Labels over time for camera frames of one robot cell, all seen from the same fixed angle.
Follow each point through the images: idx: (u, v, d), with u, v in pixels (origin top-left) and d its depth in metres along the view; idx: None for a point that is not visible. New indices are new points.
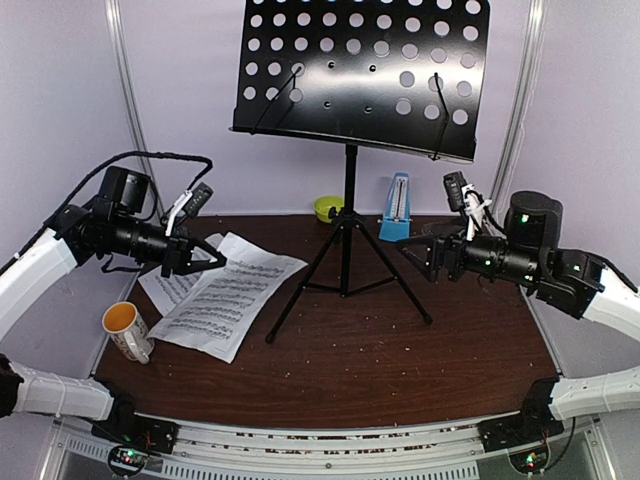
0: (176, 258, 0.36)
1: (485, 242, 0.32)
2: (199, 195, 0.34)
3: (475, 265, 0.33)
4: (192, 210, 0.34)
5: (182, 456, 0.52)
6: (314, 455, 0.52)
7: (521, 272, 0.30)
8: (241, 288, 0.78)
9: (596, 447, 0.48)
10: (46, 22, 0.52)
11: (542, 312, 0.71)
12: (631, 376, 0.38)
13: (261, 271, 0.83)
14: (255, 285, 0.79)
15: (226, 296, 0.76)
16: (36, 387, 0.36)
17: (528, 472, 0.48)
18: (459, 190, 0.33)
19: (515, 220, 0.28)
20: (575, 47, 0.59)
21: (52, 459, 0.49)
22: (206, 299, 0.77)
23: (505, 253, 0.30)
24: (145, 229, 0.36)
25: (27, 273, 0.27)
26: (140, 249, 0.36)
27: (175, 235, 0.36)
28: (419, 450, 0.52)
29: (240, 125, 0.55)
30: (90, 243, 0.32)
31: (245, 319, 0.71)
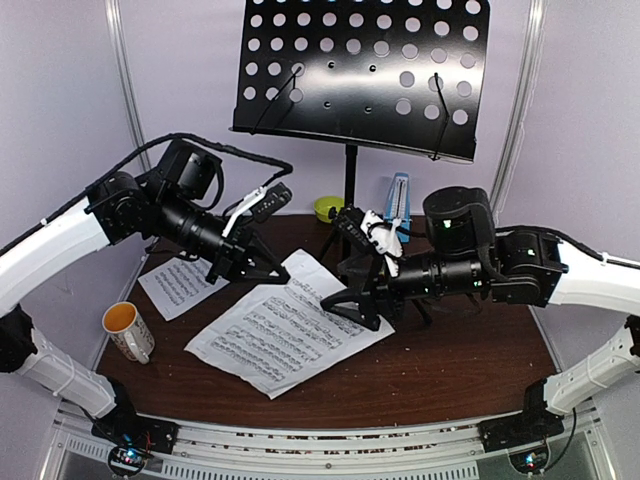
0: (226, 265, 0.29)
1: (415, 264, 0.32)
2: (274, 198, 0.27)
3: (417, 292, 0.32)
4: (263, 213, 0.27)
5: (182, 456, 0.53)
6: (314, 455, 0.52)
7: (467, 279, 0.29)
8: (305, 331, 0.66)
9: (596, 447, 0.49)
10: (47, 24, 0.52)
11: (542, 313, 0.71)
12: (610, 350, 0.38)
13: (328, 316, 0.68)
14: (323, 336, 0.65)
15: (288, 333, 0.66)
16: (46, 363, 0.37)
17: (528, 472, 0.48)
18: (357, 229, 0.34)
19: (438, 231, 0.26)
20: (575, 47, 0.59)
21: (52, 458, 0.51)
22: (265, 324, 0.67)
23: (442, 267, 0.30)
24: (204, 220, 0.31)
25: (54, 238, 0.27)
26: (191, 240, 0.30)
27: (232, 239, 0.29)
28: (419, 450, 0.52)
29: (241, 125, 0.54)
30: (125, 222, 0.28)
31: (300, 368, 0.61)
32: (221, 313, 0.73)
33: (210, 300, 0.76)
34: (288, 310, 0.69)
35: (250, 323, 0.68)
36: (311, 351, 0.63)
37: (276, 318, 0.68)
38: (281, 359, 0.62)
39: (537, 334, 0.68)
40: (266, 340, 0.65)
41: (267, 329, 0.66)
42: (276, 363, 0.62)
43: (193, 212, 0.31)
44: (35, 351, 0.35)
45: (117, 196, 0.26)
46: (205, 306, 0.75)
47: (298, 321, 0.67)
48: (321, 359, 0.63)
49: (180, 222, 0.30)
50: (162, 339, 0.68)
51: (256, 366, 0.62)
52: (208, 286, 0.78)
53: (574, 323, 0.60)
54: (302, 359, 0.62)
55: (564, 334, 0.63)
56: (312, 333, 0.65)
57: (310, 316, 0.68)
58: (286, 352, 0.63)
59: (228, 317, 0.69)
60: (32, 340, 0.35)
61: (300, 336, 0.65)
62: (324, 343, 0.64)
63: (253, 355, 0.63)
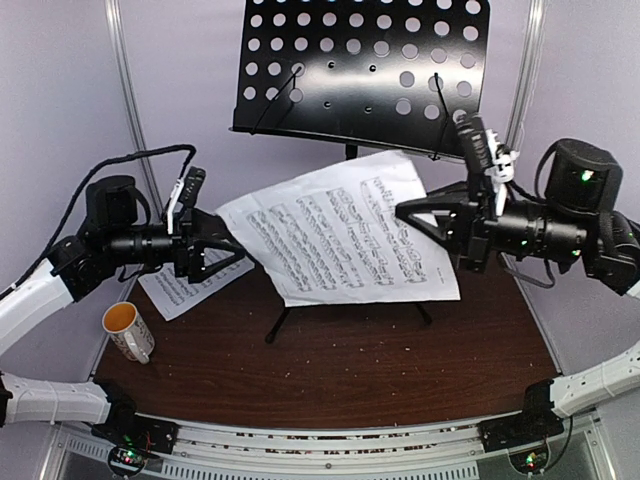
0: (187, 259, 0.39)
1: (519, 213, 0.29)
2: (192, 181, 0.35)
3: (509, 246, 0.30)
4: (191, 196, 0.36)
5: (182, 456, 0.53)
6: (314, 455, 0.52)
7: (567, 245, 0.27)
8: (358, 252, 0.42)
9: (596, 447, 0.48)
10: (46, 24, 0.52)
11: (542, 312, 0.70)
12: (627, 360, 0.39)
13: (401, 252, 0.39)
14: (380, 263, 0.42)
15: (340, 244, 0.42)
16: (27, 399, 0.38)
17: (528, 472, 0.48)
18: (482, 143, 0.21)
19: (564, 180, 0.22)
20: (575, 48, 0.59)
21: (51, 461, 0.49)
22: (316, 227, 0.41)
23: (548, 223, 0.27)
24: (147, 233, 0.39)
25: (22, 303, 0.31)
26: (149, 252, 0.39)
27: (177, 232, 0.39)
28: (419, 450, 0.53)
29: (240, 125, 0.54)
30: (87, 278, 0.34)
31: (331, 286, 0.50)
32: (221, 314, 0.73)
33: (209, 300, 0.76)
34: (351, 222, 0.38)
35: (292, 220, 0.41)
36: (352, 272, 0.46)
37: (331, 226, 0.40)
38: (315, 263, 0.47)
39: (537, 334, 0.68)
40: (305, 242, 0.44)
41: (315, 229, 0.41)
42: (307, 267, 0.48)
43: (135, 232, 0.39)
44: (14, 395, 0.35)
45: (77, 260, 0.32)
46: (205, 306, 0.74)
47: (358, 239, 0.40)
48: (366, 280, 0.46)
49: (131, 243, 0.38)
50: (162, 339, 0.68)
51: (293, 258, 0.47)
52: (208, 285, 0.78)
53: (575, 323, 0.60)
54: (342, 272, 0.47)
55: (564, 334, 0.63)
56: (364, 258, 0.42)
57: (375, 242, 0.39)
58: (325, 260, 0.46)
59: (262, 207, 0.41)
60: (5, 387, 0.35)
61: (347, 255, 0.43)
62: (372, 270, 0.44)
63: (292, 249, 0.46)
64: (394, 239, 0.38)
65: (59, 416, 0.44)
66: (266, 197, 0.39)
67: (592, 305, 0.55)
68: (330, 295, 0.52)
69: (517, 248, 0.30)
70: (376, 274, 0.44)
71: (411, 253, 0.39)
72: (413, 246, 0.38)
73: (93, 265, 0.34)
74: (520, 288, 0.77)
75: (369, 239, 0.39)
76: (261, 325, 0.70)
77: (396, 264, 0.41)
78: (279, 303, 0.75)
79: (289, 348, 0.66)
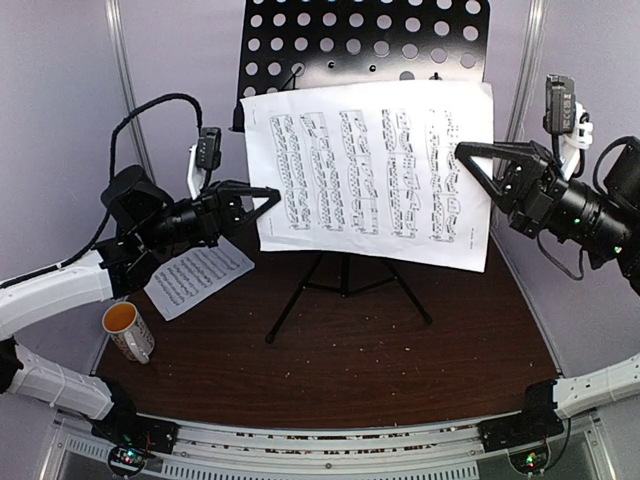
0: (215, 222, 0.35)
1: (577, 189, 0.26)
2: (205, 140, 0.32)
3: (556, 220, 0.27)
4: (207, 157, 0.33)
5: (182, 456, 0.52)
6: (314, 455, 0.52)
7: (608, 239, 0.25)
8: (387, 190, 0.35)
9: (596, 447, 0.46)
10: (45, 22, 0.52)
11: (542, 312, 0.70)
12: (632, 366, 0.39)
13: (442, 201, 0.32)
14: (409, 209, 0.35)
15: (367, 174, 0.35)
16: (36, 375, 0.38)
17: (528, 472, 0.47)
18: (573, 104, 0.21)
19: (629, 169, 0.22)
20: (574, 47, 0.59)
21: (52, 460, 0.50)
22: (346, 146, 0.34)
23: (602, 210, 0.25)
24: (174, 210, 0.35)
25: (67, 283, 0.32)
26: (184, 230, 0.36)
27: (200, 198, 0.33)
28: (419, 450, 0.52)
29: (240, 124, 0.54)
30: (135, 281, 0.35)
31: (337, 227, 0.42)
32: (220, 314, 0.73)
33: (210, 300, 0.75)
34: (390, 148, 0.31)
35: (320, 133, 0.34)
36: (369, 219, 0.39)
37: (366, 152, 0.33)
38: (326, 196, 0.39)
39: (537, 334, 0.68)
40: (323, 165, 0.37)
41: (348, 153, 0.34)
42: (314, 198, 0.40)
43: (164, 211, 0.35)
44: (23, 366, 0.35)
45: (126, 265, 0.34)
46: (205, 306, 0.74)
47: (392, 171, 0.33)
48: (384, 230, 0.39)
49: (164, 223, 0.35)
50: (162, 339, 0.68)
51: (301, 181, 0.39)
52: (208, 286, 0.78)
53: (575, 322, 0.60)
54: (357, 213, 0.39)
55: (565, 334, 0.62)
56: (392, 200, 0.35)
57: (412, 183, 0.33)
58: (342, 193, 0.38)
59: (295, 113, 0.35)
60: (16, 357, 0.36)
61: (371, 192, 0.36)
62: (396, 218, 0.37)
63: (304, 169, 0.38)
64: (439, 182, 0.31)
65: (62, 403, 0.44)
66: (305, 100, 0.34)
67: (592, 306, 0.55)
68: (332, 240, 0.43)
69: (561, 226, 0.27)
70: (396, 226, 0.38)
71: (451, 203, 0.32)
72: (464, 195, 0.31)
73: (134, 264, 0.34)
74: (520, 288, 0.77)
75: (408, 176, 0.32)
76: (261, 325, 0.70)
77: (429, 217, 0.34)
78: (279, 303, 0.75)
79: (289, 347, 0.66)
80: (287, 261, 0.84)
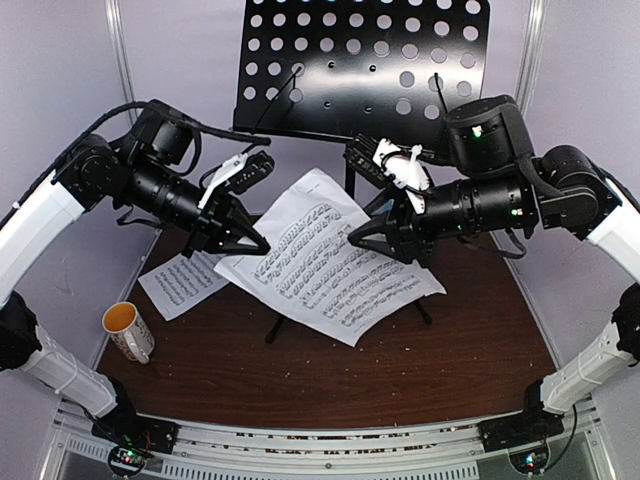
0: (203, 238, 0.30)
1: (444, 197, 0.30)
2: (252, 170, 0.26)
3: (448, 230, 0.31)
4: (242, 184, 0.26)
5: (182, 456, 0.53)
6: (314, 455, 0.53)
7: (504, 209, 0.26)
8: (343, 290, 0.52)
9: (596, 447, 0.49)
10: (45, 21, 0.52)
11: (542, 313, 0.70)
12: (599, 346, 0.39)
13: (368, 305, 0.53)
14: (344, 309, 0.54)
15: (337, 274, 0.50)
16: (50, 360, 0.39)
17: (528, 472, 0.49)
18: (371, 162, 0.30)
19: (468, 147, 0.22)
20: (575, 47, 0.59)
21: (52, 459, 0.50)
22: (349, 254, 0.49)
23: (475, 198, 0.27)
24: (179, 187, 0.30)
25: (23, 225, 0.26)
26: (166, 208, 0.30)
27: (207, 215, 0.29)
28: (419, 450, 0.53)
29: (240, 125, 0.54)
30: (90, 186, 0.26)
31: (288, 295, 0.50)
32: (220, 314, 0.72)
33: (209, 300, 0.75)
34: (377, 265, 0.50)
35: (343, 238, 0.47)
36: (315, 298, 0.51)
37: (360, 261, 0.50)
38: (302, 271, 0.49)
39: (537, 334, 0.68)
40: (321, 255, 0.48)
41: (344, 261, 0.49)
42: (290, 269, 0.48)
43: (168, 178, 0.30)
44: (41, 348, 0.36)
45: (83, 158, 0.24)
46: (205, 306, 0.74)
47: (356, 279, 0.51)
48: (319, 306, 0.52)
49: (155, 190, 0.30)
50: (162, 339, 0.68)
51: (291, 250, 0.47)
52: (208, 286, 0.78)
53: (575, 321, 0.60)
54: (313, 293, 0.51)
55: (567, 336, 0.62)
56: (343, 299, 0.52)
57: (360, 291, 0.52)
58: (314, 276, 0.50)
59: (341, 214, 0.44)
60: (37, 336, 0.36)
61: (327, 284, 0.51)
62: (335, 308, 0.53)
63: (304, 245, 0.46)
64: (375, 306, 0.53)
65: (68, 391, 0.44)
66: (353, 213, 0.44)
67: (594, 307, 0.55)
68: (274, 300, 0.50)
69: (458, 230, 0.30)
70: (327, 308, 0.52)
71: (369, 316, 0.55)
72: (385, 305, 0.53)
73: (95, 176, 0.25)
74: (520, 288, 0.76)
75: (362, 292, 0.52)
76: (261, 325, 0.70)
77: (352, 309, 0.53)
78: None
79: (289, 347, 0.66)
80: None
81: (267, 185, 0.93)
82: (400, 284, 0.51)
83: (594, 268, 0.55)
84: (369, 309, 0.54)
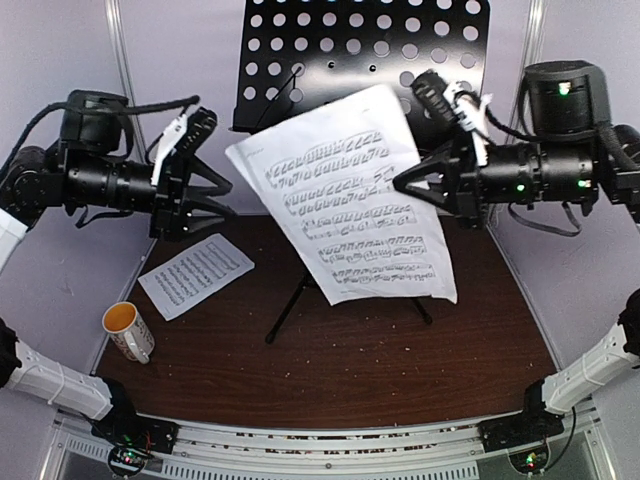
0: (166, 218, 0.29)
1: (509, 158, 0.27)
2: (196, 130, 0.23)
3: (504, 194, 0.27)
4: (189, 147, 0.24)
5: (182, 456, 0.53)
6: (314, 455, 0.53)
7: (572, 179, 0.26)
8: (350, 242, 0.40)
9: (596, 447, 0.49)
10: (44, 22, 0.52)
11: (542, 312, 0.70)
12: (605, 347, 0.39)
13: (368, 270, 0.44)
14: (343, 260, 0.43)
15: (348, 226, 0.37)
16: (34, 374, 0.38)
17: (528, 472, 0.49)
18: (440, 97, 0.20)
19: (542, 104, 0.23)
20: (574, 48, 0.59)
21: (52, 459, 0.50)
22: (376, 212, 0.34)
23: (543, 162, 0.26)
24: (125, 171, 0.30)
25: None
26: (121, 195, 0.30)
27: (163, 191, 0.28)
28: (419, 450, 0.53)
29: (240, 125, 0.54)
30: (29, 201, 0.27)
31: (290, 210, 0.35)
32: (220, 313, 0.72)
33: (209, 300, 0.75)
34: (398, 240, 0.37)
35: (379, 186, 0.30)
36: (316, 232, 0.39)
37: (382, 226, 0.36)
38: (318, 196, 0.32)
39: (537, 334, 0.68)
40: (348, 192, 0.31)
41: (366, 218, 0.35)
42: (306, 185, 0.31)
43: (115, 166, 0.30)
44: (21, 365, 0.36)
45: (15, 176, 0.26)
46: (205, 306, 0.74)
47: (368, 240, 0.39)
48: (316, 243, 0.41)
49: (105, 180, 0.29)
50: (162, 339, 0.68)
51: (315, 164, 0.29)
52: (208, 286, 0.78)
53: (575, 321, 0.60)
54: (316, 227, 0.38)
55: (567, 336, 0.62)
56: (344, 248, 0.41)
57: (362, 254, 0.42)
58: (325, 214, 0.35)
59: (396, 153, 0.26)
60: (16, 354, 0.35)
61: (333, 228, 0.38)
62: (331, 253, 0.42)
63: (332, 171, 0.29)
64: (374, 269, 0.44)
65: (58, 399, 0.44)
66: (407, 154, 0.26)
67: (594, 305, 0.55)
68: (274, 207, 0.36)
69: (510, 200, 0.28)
70: (324, 250, 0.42)
71: (365, 276, 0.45)
72: (378, 282, 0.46)
73: (30, 190, 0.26)
74: (521, 289, 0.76)
75: (367, 255, 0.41)
76: (261, 325, 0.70)
77: (348, 265, 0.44)
78: (280, 304, 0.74)
79: (289, 347, 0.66)
80: (288, 261, 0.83)
81: None
82: (406, 271, 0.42)
83: (595, 268, 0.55)
84: (367, 271, 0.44)
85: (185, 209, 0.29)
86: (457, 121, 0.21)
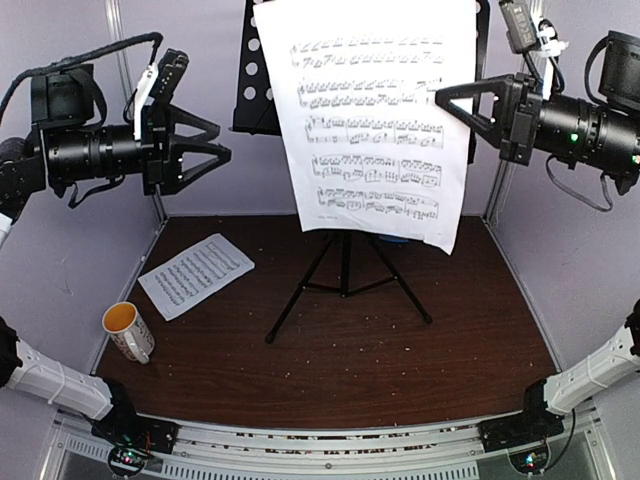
0: (159, 167, 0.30)
1: (573, 110, 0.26)
2: (168, 72, 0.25)
3: (554, 143, 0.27)
4: (165, 93, 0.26)
5: (182, 456, 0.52)
6: (314, 455, 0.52)
7: (623, 152, 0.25)
8: (356, 159, 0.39)
9: (596, 447, 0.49)
10: (44, 21, 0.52)
11: (541, 311, 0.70)
12: (610, 349, 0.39)
13: (363, 196, 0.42)
14: (338, 181, 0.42)
15: (360, 132, 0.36)
16: (34, 373, 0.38)
17: (528, 472, 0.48)
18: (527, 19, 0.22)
19: (619, 65, 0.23)
20: (574, 48, 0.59)
21: (52, 460, 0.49)
22: (403, 121, 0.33)
23: (603, 125, 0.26)
24: (105, 136, 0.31)
25: None
26: (107, 160, 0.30)
27: (148, 140, 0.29)
28: (419, 450, 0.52)
29: (241, 125, 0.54)
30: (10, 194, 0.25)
31: (302, 101, 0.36)
32: (220, 313, 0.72)
33: (209, 300, 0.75)
34: (413, 165, 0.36)
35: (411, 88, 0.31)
36: (323, 138, 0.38)
37: (401, 144, 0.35)
38: (345, 82, 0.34)
39: (537, 334, 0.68)
40: (378, 87, 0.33)
41: (380, 130, 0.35)
42: (339, 65, 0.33)
43: (91, 135, 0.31)
44: (22, 364, 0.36)
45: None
46: (205, 306, 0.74)
47: (378, 159, 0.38)
48: (315, 148, 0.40)
49: (86, 150, 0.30)
50: (162, 339, 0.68)
51: (353, 42, 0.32)
52: (208, 286, 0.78)
53: (575, 321, 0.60)
54: (325, 128, 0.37)
55: (567, 336, 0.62)
56: (347, 163, 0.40)
57: (363, 175, 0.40)
58: (340, 109, 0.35)
59: (448, 62, 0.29)
60: (17, 354, 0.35)
61: (342, 133, 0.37)
62: (331, 168, 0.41)
63: (371, 60, 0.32)
64: (369, 195, 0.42)
65: (59, 399, 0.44)
66: (462, 66, 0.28)
67: (594, 305, 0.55)
68: (292, 97, 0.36)
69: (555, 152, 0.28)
70: (323, 165, 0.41)
71: (356, 204, 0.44)
72: (366, 212, 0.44)
73: (12, 181, 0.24)
74: (521, 289, 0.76)
75: (369, 179, 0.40)
76: (261, 325, 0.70)
77: (343, 189, 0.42)
78: (280, 305, 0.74)
79: (289, 347, 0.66)
80: (288, 261, 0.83)
81: (267, 185, 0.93)
82: (407, 205, 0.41)
83: (595, 267, 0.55)
84: (362, 199, 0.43)
85: (177, 153, 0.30)
86: (532, 49, 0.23)
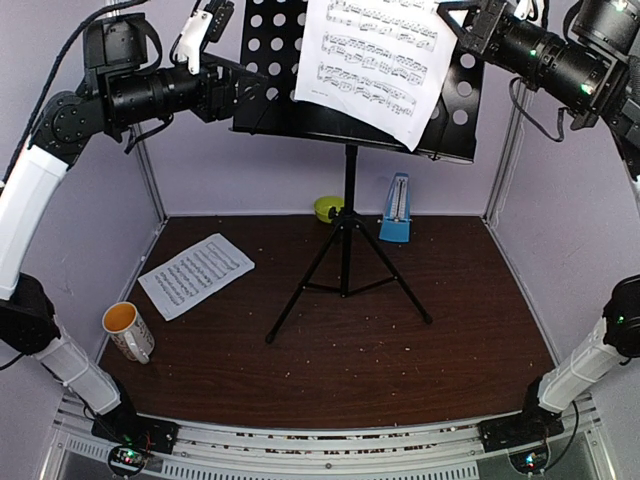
0: (218, 96, 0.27)
1: (534, 32, 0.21)
2: (221, 12, 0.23)
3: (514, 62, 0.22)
4: (218, 31, 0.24)
5: (182, 456, 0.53)
6: (314, 455, 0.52)
7: (570, 92, 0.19)
8: (359, 41, 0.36)
9: (596, 447, 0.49)
10: None
11: (542, 311, 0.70)
12: (589, 341, 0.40)
13: (355, 78, 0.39)
14: (336, 59, 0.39)
15: (371, 22, 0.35)
16: (64, 349, 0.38)
17: (528, 472, 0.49)
18: None
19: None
20: None
21: (52, 459, 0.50)
22: (407, 21, 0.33)
23: (558, 56, 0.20)
24: (163, 76, 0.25)
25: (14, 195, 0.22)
26: (171, 103, 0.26)
27: (204, 75, 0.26)
28: (419, 450, 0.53)
29: (241, 125, 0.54)
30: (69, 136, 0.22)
31: None
32: (220, 314, 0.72)
33: (208, 300, 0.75)
34: (406, 62, 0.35)
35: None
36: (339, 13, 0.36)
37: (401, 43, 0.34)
38: None
39: (537, 334, 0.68)
40: None
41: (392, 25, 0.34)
42: None
43: (146, 76, 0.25)
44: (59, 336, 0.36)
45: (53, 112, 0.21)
46: (205, 306, 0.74)
47: (377, 49, 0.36)
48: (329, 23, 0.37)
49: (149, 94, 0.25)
50: (162, 339, 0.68)
51: None
52: (208, 286, 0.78)
53: (575, 321, 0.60)
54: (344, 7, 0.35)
55: (567, 336, 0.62)
56: (349, 45, 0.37)
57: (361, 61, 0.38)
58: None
59: None
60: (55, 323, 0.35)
61: (356, 18, 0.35)
62: (335, 47, 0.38)
63: None
64: (360, 81, 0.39)
65: (76, 384, 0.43)
66: None
67: (594, 304, 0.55)
68: None
69: (518, 75, 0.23)
70: (329, 40, 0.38)
71: (345, 86, 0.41)
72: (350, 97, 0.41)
73: (73, 121, 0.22)
74: (521, 288, 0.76)
75: (365, 67, 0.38)
76: (261, 325, 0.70)
77: (338, 71, 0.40)
78: (280, 305, 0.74)
79: (288, 347, 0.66)
80: (288, 261, 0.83)
81: (267, 185, 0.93)
82: (390, 97, 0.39)
83: (595, 267, 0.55)
84: (352, 84, 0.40)
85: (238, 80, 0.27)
86: None
